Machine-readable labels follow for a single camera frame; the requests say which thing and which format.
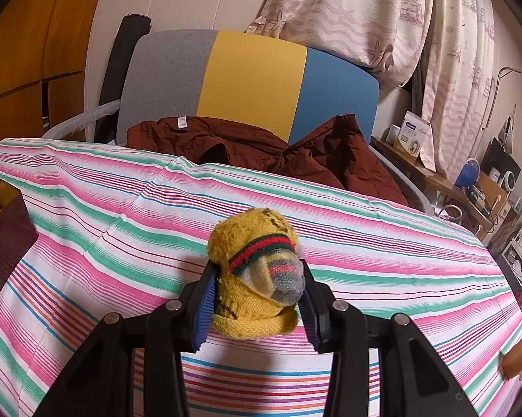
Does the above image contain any white box with blue label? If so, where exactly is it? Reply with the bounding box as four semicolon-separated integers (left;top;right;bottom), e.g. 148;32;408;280
393;111;431;159

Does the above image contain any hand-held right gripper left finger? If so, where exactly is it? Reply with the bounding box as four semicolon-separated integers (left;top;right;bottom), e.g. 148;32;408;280
35;263;220;417

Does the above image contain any metal hook stand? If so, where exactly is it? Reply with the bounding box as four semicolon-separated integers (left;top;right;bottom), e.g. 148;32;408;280
484;67;522;140

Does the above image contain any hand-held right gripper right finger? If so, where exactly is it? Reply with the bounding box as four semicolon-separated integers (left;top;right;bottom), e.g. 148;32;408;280
298;258;479;417

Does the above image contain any pink patterned curtain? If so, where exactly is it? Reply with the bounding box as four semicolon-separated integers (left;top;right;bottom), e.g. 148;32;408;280
246;0;502;174

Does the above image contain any grey yellow blue chair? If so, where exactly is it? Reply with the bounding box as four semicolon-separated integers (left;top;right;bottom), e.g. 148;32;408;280
41;30;435;215

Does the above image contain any yellow knitted sock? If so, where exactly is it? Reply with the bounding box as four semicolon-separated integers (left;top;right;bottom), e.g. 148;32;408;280
206;208;307;340

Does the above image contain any tan block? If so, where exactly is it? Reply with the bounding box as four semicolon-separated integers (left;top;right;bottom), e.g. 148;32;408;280
502;328;522;379

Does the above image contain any black rolled mat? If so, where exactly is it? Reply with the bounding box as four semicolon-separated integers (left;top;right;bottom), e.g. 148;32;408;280
93;14;151;143

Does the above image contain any wooden wardrobe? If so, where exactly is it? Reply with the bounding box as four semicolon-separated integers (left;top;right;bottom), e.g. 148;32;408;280
0;0;111;150

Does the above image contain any maroon shirt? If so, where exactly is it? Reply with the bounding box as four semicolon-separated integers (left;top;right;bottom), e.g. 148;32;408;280
126;114;409;207

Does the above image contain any wooden shelf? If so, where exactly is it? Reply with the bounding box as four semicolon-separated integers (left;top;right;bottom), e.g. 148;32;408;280
371;136;511;231

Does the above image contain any pink green striped tablecloth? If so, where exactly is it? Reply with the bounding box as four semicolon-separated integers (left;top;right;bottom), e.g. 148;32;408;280
0;138;522;417

